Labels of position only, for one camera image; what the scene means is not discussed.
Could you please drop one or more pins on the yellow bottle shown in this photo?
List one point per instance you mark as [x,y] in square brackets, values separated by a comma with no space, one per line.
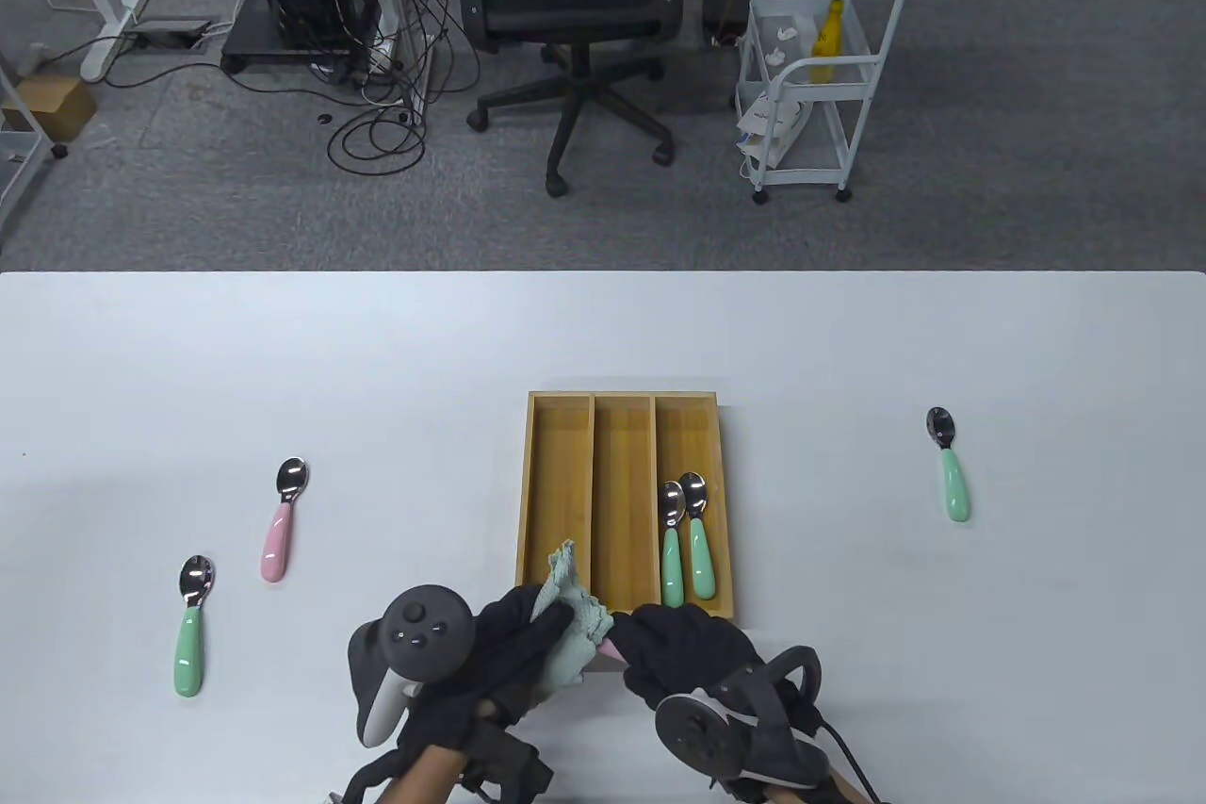
[827,41]

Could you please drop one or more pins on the black mesh office chair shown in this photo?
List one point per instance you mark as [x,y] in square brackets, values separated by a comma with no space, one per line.
[577,97]

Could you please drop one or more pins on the person's right hand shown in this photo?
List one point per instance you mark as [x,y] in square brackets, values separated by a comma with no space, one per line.
[688,644]

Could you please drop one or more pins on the person's right forearm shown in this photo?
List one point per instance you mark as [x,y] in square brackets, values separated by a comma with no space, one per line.
[801,795]

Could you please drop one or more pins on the white metal rack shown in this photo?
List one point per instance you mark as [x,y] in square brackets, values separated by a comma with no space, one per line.
[19,149]

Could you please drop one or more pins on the person's left hand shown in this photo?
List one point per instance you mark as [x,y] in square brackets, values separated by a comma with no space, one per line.
[513,653]

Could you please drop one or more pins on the green fish scale cleaning cloth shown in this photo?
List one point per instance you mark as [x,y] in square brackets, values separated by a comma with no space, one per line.
[570,663]

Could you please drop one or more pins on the person's left forearm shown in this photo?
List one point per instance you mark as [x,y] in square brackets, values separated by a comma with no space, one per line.
[424,776]

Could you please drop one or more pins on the white printed bag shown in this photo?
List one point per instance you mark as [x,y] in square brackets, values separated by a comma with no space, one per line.
[768,125]

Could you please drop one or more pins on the black computer stand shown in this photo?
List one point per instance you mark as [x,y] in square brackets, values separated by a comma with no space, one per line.
[283,57]

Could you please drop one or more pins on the white metal trolley cart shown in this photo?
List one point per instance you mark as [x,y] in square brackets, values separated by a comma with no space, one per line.
[801,175]

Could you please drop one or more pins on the wooden three-compartment tray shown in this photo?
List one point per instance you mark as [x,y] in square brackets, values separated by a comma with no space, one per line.
[622,484]

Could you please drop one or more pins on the black floor socket box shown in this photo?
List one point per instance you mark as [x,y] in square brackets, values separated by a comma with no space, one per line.
[170,34]

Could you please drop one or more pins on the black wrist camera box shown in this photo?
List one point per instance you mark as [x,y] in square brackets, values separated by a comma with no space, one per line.
[513,771]

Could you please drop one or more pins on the small white items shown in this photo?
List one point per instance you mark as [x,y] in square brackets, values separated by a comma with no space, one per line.
[780,45]

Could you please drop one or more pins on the brown cardboard box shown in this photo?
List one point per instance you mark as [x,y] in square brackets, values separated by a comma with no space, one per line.
[52,106]

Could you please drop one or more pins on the black hand controller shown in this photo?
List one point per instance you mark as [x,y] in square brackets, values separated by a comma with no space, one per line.
[697,733]
[429,630]

